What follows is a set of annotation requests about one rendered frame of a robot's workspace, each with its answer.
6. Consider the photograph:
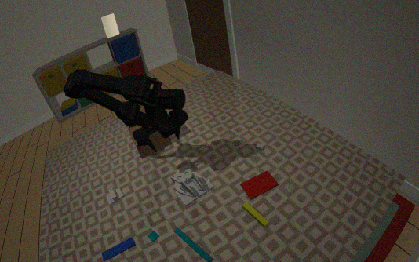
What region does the dark blue flat bar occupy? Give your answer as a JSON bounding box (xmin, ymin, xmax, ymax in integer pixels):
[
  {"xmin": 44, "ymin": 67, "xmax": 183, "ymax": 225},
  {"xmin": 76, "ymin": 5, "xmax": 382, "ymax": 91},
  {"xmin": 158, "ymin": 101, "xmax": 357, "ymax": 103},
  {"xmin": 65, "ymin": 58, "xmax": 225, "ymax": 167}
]
[{"xmin": 102, "ymin": 238, "xmax": 136, "ymax": 261}]

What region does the yellow rectangular bar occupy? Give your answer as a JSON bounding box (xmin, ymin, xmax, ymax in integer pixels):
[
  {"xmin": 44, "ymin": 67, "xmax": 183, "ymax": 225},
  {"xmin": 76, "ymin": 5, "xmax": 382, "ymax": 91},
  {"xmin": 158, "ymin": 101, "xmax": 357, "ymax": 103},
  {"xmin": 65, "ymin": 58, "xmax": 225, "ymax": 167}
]
[{"xmin": 242, "ymin": 202, "xmax": 270, "ymax": 227}]

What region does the small teal square block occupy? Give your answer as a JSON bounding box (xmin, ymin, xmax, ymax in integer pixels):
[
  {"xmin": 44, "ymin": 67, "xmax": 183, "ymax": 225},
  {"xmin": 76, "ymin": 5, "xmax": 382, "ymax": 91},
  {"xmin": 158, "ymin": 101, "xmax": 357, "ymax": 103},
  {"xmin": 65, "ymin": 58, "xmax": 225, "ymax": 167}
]
[{"xmin": 148, "ymin": 231, "xmax": 159, "ymax": 242}]

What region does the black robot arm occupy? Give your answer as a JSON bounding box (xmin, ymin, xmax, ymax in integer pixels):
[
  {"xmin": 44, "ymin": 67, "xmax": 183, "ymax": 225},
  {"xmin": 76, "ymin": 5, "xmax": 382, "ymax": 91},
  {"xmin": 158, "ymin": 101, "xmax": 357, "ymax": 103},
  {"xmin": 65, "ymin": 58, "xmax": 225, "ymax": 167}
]
[{"xmin": 63, "ymin": 69, "xmax": 186, "ymax": 138}]

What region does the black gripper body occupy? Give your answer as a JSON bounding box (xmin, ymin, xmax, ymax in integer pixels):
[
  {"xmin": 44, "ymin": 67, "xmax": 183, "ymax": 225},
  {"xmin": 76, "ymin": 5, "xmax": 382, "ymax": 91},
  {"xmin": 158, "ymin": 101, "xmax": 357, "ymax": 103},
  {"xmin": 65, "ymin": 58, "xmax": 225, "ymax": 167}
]
[{"xmin": 133, "ymin": 108, "xmax": 188, "ymax": 146}]

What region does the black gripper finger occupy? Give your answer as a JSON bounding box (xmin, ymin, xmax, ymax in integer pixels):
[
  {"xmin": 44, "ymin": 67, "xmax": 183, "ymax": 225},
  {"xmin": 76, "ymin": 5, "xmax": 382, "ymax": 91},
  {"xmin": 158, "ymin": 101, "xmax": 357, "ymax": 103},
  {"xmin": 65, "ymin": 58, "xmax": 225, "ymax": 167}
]
[
  {"xmin": 175, "ymin": 122, "xmax": 185, "ymax": 139},
  {"xmin": 144, "ymin": 140, "xmax": 157, "ymax": 152}
]

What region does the teal long thin bar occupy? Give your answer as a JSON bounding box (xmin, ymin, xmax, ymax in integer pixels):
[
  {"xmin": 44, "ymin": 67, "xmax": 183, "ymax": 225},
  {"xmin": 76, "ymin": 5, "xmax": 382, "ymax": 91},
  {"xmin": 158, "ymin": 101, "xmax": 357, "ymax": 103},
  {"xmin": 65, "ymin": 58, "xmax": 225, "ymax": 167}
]
[{"xmin": 175, "ymin": 228, "xmax": 213, "ymax": 262}]

